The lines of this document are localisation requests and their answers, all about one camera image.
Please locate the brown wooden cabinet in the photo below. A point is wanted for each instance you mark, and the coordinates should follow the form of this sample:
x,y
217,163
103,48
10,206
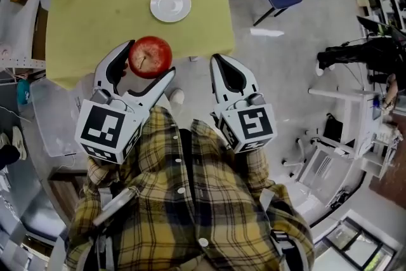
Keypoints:
x,y
68,193

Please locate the white swivel chair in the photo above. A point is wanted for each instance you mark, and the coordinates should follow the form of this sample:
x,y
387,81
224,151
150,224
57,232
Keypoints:
x,y
320,168

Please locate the red apple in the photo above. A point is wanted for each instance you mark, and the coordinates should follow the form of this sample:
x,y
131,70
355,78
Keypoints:
x,y
150,57

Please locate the clear plastic storage bin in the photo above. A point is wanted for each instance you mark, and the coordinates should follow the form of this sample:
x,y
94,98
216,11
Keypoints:
x,y
54,123

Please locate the brown wooden panel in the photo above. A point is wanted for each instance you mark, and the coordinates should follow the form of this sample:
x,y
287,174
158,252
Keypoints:
x,y
40,31

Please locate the table with green tablecloth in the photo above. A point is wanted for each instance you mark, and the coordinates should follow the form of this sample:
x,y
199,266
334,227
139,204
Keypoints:
x,y
104,19

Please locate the brown wooden table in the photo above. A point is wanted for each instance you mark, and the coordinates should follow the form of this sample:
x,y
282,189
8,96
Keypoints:
x,y
391,168

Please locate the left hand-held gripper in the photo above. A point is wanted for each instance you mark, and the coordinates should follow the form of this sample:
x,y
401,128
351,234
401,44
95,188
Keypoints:
x,y
100,128

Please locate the person's white shoe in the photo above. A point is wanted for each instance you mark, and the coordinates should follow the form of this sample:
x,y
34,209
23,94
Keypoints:
x,y
177,96

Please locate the white desk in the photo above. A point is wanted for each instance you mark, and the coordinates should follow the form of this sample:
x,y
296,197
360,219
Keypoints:
x,y
364,117

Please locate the black bag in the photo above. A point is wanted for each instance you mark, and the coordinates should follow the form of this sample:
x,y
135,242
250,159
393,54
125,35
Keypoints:
x,y
333,130

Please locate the yellow plaid shirt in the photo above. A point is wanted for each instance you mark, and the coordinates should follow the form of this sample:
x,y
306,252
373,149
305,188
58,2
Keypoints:
x,y
196,206

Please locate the white round plate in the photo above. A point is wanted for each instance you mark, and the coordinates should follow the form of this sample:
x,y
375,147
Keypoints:
x,y
171,4

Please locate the person's right forearm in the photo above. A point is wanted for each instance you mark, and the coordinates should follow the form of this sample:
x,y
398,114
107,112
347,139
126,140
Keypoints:
x,y
258,166

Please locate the teal bag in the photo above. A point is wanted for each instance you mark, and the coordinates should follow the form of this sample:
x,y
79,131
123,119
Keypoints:
x,y
23,92

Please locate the person's left forearm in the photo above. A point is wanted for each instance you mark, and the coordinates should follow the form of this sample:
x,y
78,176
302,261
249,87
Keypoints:
x,y
104,174

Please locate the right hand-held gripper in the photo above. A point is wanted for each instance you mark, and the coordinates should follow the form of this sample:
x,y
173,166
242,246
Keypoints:
x,y
253,125

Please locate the grey metal shelf rack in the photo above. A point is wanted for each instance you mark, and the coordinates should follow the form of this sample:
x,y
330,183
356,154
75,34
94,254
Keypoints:
x,y
22,64

